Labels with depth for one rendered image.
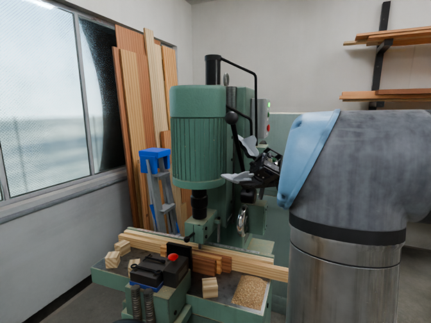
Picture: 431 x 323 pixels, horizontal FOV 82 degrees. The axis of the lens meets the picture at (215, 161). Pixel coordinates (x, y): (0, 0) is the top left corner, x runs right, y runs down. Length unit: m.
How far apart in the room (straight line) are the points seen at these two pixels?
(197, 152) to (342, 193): 0.53
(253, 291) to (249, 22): 2.92
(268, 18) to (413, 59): 1.48
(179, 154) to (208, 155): 0.08
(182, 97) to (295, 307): 0.58
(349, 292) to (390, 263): 0.05
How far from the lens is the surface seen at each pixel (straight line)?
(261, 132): 1.02
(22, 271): 2.10
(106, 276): 1.00
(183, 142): 0.74
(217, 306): 0.82
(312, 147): 0.26
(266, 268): 0.88
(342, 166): 0.26
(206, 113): 0.72
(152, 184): 1.71
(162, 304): 0.76
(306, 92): 3.02
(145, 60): 2.56
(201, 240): 0.86
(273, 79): 3.08
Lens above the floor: 1.44
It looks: 12 degrees down
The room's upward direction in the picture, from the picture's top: straight up
